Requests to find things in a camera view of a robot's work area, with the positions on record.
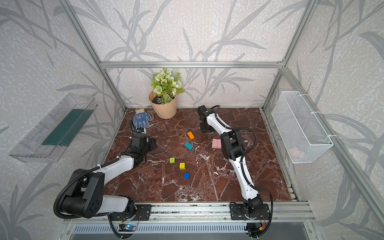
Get long pink wood block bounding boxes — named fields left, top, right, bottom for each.
left=212, top=139, right=219, bottom=149

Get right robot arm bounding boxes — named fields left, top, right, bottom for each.
left=198, top=105, right=273, bottom=219

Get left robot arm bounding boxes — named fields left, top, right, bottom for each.
left=53, top=133, right=157, bottom=219

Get orange wood block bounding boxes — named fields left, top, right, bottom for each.
left=187, top=132, right=195, bottom=140

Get teal triangular wood block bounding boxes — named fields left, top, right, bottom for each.
left=185, top=142, right=193, bottom=150

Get blue work glove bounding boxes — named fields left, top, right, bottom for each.
left=133, top=109, right=153, bottom=129

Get beige flower pot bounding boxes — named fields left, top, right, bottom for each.
left=149, top=91, right=178, bottom=119

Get green white artificial flowers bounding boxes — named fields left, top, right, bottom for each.
left=151, top=69, right=185, bottom=105

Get left circuit board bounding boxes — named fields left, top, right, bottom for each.
left=119, top=223, right=138, bottom=232

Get pink object in basket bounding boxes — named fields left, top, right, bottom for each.
left=289, top=147, right=304, bottom=159

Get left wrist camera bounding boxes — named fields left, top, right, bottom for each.
left=136, top=127, right=147, bottom=134

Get clear plastic wall shelf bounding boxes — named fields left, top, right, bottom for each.
left=9, top=94, right=98, bottom=163

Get white wire mesh basket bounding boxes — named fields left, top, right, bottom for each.
left=272, top=91, right=334, bottom=164

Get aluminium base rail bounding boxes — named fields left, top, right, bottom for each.
left=61, top=201, right=316, bottom=224

